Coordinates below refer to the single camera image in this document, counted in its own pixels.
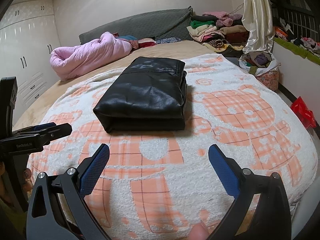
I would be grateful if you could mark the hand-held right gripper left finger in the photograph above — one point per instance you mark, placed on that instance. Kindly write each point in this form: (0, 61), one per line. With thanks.
(95, 170)

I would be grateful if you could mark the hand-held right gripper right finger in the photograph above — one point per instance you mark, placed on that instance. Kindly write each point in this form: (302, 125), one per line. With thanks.
(223, 172)

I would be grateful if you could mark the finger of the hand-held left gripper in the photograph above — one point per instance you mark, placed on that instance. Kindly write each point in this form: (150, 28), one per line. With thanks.
(60, 130)
(46, 125)

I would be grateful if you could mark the black leather jacket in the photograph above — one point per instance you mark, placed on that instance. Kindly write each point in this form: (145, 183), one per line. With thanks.
(142, 97)

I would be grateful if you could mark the white bag of clothes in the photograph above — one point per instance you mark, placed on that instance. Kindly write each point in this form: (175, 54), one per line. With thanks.
(260, 62)

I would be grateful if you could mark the pile of folded clothes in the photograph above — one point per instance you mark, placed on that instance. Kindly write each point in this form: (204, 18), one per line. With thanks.
(207, 30)

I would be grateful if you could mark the heap of colourful clothes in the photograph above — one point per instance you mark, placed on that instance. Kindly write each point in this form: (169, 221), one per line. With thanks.
(310, 43)

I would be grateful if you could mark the person's left hand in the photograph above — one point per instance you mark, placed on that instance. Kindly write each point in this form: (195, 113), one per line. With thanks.
(28, 173)

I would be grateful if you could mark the person's right hand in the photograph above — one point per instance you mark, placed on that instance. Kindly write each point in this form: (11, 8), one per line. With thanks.
(200, 232)

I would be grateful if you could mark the beige plush bed cover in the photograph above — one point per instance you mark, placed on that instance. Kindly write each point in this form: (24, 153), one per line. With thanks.
(37, 97)

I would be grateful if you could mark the white orange bear-print blanket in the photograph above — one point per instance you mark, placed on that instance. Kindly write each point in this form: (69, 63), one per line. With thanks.
(175, 160)

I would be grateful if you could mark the green clothing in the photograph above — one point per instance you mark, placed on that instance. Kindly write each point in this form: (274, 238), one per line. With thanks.
(10, 220)

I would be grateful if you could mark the pink quilt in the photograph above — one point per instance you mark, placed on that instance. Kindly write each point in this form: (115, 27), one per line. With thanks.
(82, 55)

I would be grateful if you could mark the white wardrobe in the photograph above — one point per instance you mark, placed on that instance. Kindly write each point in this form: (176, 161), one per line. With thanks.
(32, 42)

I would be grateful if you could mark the red packet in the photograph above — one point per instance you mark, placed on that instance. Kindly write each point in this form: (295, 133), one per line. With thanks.
(303, 111)

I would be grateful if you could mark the floral fabric basket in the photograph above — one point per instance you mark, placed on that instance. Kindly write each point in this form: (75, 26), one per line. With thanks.
(268, 80)

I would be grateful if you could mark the teal cloth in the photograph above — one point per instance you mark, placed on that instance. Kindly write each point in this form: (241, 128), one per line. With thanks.
(128, 38)

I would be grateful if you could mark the red cloth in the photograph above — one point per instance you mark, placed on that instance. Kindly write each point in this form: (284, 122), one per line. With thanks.
(146, 43)

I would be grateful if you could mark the blue floral pillow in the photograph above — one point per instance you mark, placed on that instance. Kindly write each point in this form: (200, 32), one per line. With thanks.
(167, 40)

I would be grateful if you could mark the grey headboard cushion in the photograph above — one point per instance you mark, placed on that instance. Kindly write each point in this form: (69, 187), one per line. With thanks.
(155, 22)

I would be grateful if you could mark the green ledge cover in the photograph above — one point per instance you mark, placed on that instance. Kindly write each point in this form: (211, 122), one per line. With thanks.
(287, 43)

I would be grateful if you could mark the cream satin curtain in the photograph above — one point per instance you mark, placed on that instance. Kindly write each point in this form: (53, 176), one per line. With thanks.
(257, 17)

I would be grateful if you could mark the black window grille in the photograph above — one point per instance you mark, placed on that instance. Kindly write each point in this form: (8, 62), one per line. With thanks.
(295, 17)

